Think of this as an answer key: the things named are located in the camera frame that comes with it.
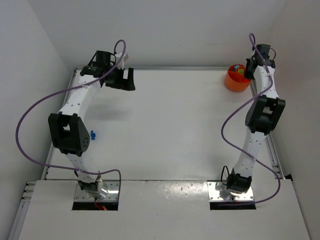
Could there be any blue lego piece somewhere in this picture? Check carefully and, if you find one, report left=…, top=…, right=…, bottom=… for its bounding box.
left=90, top=130, right=96, bottom=140

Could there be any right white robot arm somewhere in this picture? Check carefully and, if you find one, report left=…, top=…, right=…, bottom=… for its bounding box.
left=226, top=44, right=286, bottom=196

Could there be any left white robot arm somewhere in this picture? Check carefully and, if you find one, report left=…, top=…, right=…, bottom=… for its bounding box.
left=48, top=50, right=136, bottom=200

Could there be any orange round divided container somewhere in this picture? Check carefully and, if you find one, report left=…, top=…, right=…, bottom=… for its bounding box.
left=224, top=64, right=251, bottom=93

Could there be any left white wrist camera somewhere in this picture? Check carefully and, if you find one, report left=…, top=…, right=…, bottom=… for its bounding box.
left=114, top=52, right=129, bottom=70

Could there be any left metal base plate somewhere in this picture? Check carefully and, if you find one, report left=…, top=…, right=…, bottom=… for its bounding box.
left=74, top=180, right=119, bottom=203

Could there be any metal base plate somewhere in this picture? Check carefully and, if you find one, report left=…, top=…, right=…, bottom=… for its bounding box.
left=74, top=180, right=119, bottom=203
left=207, top=181, right=255, bottom=203

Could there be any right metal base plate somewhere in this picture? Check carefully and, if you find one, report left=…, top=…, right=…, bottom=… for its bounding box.
left=207, top=181, right=255, bottom=203

